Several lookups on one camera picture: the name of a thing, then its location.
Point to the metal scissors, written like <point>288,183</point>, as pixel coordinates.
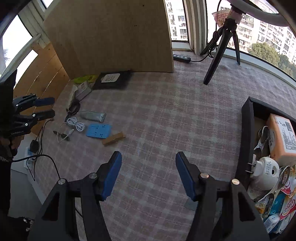
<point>263,137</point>

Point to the white small carton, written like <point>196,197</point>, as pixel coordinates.
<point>72,95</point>

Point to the black pen tool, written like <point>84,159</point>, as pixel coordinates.
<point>61,135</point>

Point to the person left hand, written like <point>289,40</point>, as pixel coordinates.
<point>9,147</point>

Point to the wooden plank board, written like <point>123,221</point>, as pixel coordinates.
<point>45,76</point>

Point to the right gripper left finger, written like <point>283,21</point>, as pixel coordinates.
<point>96,187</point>

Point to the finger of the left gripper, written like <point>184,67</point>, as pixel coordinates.
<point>44,115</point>
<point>44,101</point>

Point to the grey tube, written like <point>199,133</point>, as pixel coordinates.
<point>92,116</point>

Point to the coffee latte sachet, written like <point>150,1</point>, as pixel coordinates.
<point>289,201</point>

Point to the small grey box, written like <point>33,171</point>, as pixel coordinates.
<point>83,90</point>

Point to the wall socket with charger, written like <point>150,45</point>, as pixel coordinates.
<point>31,150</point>

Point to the checkered pink tablecloth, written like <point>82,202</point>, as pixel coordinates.
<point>161,114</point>

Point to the wooden clothespin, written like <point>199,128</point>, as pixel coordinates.
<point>113,139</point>

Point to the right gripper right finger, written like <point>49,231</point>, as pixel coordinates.
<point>201,188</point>

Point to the black power strip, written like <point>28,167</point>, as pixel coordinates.
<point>181,58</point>

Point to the black shallow tray box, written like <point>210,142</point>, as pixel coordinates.
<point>255,114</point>

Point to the left forearm black sleeve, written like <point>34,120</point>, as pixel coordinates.
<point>12,228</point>

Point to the grey card with logo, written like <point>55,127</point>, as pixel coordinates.
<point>190,204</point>

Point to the brown cardboard board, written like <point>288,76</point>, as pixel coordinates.
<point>91,37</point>

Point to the green snack packet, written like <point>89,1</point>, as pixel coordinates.
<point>88,78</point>

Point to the black tripod stand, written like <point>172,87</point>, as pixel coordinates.
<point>225,33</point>

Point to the white plug adapter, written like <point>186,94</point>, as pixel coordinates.
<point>264,173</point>

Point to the orange box with label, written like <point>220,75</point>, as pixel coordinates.
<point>281,142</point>

